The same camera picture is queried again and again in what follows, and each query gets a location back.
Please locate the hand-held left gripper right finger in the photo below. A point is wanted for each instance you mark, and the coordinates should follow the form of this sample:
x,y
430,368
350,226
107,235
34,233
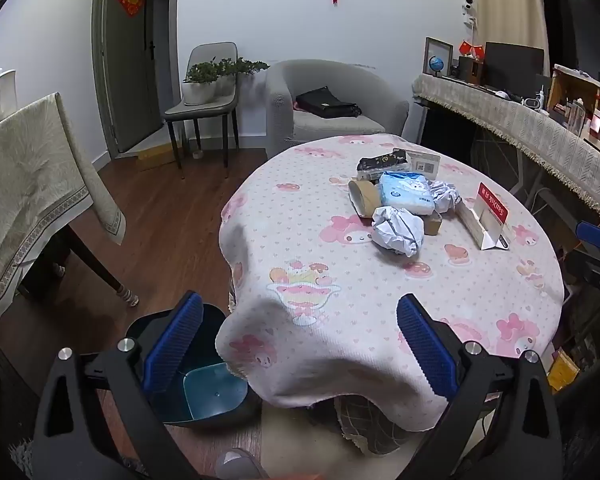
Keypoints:
x,y
425,345

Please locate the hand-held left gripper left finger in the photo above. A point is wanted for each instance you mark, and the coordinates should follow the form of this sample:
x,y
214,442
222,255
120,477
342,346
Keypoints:
x,y
175,345

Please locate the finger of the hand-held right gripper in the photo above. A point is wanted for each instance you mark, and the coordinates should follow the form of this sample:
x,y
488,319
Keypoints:
x,y
597,235
597,272

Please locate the dark blue trash bin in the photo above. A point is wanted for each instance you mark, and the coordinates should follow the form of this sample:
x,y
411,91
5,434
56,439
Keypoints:
x,y
215,390

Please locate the large paper ball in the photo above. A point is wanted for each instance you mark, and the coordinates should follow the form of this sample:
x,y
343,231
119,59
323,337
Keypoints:
x,y
397,230

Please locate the small brown cardboard box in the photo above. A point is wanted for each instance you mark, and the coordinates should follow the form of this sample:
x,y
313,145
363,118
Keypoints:
x,y
432,225

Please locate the small paper ball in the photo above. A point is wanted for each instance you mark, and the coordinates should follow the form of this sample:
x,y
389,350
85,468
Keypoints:
x,y
444,196

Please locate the blue tissue pack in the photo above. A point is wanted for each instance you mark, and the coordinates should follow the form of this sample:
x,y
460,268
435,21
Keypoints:
x,y
405,192

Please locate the brown cardboard tape roll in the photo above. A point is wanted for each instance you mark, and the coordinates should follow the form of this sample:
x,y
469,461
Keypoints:
x,y
362,197

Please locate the black glossy packet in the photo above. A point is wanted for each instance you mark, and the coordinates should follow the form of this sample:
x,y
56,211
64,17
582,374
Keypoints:
x,y
382,161

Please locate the grey patterned cloth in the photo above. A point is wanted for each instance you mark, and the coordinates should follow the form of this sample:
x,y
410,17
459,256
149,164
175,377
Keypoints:
x,y
375,425

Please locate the yellow padded envelope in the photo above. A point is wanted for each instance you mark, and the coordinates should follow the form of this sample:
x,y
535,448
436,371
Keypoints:
x,y
562,372

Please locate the dark wooden table leg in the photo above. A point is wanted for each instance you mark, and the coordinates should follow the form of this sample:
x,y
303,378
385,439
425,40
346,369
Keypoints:
x,y
92,260

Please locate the long sideboard with lace cloth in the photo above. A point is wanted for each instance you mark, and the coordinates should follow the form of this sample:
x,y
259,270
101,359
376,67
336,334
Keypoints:
x,y
530,125

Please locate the person's grey shoe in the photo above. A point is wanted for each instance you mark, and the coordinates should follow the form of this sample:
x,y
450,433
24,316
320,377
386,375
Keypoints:
x,y
240,465

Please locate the pink printed tablecloth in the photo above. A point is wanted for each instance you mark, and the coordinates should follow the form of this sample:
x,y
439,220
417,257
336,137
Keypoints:
x,y
330,240

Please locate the wooden shelf box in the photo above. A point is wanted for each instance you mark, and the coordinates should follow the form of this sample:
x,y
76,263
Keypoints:
x,y
562,90

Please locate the beige floor mat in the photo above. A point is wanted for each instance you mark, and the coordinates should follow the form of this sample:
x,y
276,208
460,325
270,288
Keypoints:
x,y
295,445

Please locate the white card box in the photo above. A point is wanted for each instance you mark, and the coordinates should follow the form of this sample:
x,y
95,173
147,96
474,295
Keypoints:
x,y
425,162

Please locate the flat cardboard box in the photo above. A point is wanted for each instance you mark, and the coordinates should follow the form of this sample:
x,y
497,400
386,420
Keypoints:
x,y
155,157

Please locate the black monitor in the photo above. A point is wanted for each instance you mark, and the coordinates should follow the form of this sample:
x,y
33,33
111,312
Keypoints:
x,y
512,65

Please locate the dark wooden box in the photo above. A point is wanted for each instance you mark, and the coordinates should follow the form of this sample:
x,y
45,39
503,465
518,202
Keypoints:
x,y
469,70

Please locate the beige patterned tablecloth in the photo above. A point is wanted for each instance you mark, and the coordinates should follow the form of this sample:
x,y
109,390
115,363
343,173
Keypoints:
x,y
25,185

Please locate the small red flags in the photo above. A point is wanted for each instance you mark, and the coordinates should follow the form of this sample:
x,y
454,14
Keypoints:
x,y
471,49

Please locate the small blue globe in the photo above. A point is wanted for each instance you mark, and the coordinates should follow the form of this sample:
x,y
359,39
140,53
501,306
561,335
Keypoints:
x,y
436,63

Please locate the grey dining chair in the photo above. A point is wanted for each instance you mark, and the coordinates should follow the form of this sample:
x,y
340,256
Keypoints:
x,y
200,110

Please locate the beige curtain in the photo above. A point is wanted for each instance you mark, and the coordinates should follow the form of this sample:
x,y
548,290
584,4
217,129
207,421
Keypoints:
x,y
510,5

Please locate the potted plant in white pot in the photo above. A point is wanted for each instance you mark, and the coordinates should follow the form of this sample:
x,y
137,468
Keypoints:
x,y
227,84
198,92

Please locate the black bag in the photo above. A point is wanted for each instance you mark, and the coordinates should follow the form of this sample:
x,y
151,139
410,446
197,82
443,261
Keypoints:
x,y
325,102

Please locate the grey armchair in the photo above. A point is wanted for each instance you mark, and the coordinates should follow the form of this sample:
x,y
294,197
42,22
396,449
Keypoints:
x,y
285,95

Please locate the grey door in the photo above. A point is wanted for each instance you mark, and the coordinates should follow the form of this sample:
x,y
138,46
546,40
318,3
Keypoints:
x,y
125,75

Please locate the white kettle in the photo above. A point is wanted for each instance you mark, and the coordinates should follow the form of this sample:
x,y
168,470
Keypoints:
x,y
2,90

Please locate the red door decoration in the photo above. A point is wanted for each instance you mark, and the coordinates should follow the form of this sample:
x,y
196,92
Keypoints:
x,y
131,1

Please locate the picture frame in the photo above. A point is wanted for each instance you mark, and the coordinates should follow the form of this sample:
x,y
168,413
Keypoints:
x,y
437,46

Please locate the white security camera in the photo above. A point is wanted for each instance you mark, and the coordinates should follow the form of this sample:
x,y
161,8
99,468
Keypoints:
x,y
468,7

